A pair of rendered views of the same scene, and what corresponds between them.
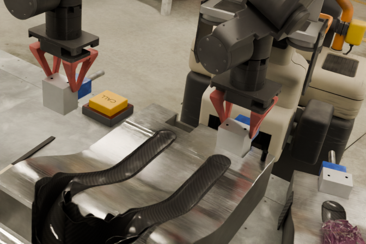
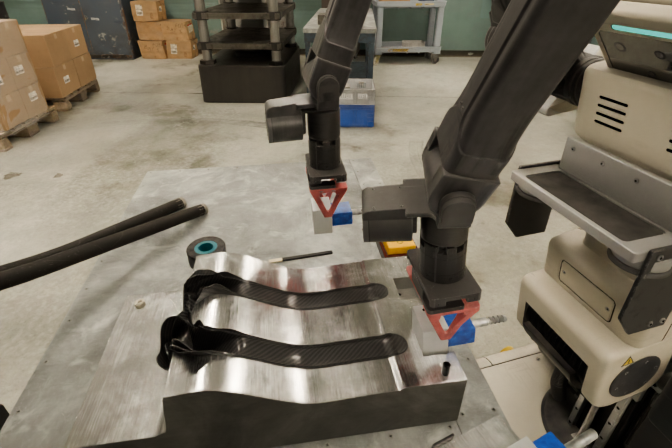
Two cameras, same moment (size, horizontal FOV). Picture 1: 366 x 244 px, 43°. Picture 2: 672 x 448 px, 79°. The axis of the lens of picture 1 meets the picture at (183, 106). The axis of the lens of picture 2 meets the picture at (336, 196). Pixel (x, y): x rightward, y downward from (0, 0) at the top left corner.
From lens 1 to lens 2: 48 cm
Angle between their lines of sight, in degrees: 47
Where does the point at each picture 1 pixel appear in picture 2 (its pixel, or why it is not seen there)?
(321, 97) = not seen: outside the picture
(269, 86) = (461, 285)
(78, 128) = (359, 253)
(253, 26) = (411, 200)
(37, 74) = not seen: hidden behind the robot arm
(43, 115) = (346, 232)
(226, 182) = (373, 368)
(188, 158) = (369, 322)
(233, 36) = (372, 203)
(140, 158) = (333, 299)
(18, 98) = not seen: hidden behind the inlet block
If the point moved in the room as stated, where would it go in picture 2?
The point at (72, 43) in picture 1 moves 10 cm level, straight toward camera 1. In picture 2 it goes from (316, 173) to (274, 195)
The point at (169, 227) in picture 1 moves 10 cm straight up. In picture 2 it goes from (240, 366) to (230, 307)
